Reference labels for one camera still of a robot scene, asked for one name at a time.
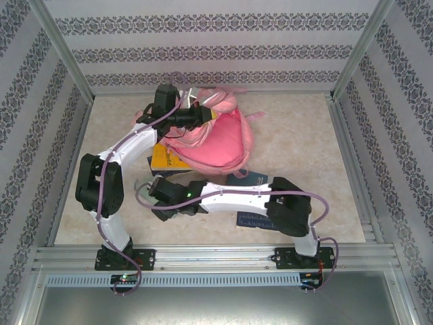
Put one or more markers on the navy book with QR codes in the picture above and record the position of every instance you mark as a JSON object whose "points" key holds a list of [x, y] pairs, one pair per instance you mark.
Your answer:
{"points": [[253, 221]]}

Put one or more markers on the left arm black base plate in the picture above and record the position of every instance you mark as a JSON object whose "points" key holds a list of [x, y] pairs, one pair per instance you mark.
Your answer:
{"points": [[149, 259]]}

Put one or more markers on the aluminium side rail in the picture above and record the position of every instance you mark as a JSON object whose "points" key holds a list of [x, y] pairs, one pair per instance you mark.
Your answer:
{"points": [[355, 169], [71, 169]]}

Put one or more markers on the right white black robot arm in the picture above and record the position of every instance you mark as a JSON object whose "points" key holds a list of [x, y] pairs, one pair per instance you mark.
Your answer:
{"points": [[236, 203]]}

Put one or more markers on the small circuit board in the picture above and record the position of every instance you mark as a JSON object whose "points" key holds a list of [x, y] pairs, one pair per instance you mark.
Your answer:
{"points": [[311, 278], [125, 278]]}

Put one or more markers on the yellow cartoon book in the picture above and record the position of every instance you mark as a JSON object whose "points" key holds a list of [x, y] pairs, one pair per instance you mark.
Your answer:
{"points": [[165, 159]]}

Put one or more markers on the grey metal sheet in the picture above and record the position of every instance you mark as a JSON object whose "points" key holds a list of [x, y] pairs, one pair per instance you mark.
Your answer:
{"points": [[216, 308]]}

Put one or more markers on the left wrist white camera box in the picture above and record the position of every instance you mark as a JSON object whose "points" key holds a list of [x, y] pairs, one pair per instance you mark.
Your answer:
{"points": [[193, 96]]}

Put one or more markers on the thin aluminium back rail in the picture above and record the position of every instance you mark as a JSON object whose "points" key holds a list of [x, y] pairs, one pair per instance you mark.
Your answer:
{"points": [[118, 92]]}

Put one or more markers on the aluminium frame post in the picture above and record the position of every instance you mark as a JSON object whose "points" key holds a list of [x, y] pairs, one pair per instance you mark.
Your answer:
{"points": [[63, 50], [361, 50]]}

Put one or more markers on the aluminium mounting rail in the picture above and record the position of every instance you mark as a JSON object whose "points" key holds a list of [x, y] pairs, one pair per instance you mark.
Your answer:
{"points": [[209, 257]]}

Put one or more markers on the left small circuit board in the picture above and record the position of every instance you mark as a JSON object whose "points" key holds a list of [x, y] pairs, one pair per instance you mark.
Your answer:
{"points": [[125, 278]]}

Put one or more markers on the teal blue notebook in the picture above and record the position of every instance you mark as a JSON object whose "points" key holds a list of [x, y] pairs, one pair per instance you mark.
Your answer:
{"points": [[250, 179]]}

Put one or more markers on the right small circuit board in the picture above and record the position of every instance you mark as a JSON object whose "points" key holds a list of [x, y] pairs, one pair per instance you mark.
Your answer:
{"points": [[311, 278]]}

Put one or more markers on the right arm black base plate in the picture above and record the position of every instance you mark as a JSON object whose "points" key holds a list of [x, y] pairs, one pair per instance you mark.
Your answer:
{"points": [[282, 259]]}

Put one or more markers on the pink backpack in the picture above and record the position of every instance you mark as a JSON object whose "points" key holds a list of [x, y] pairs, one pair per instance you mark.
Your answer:
{"points": [[220, 142]]}

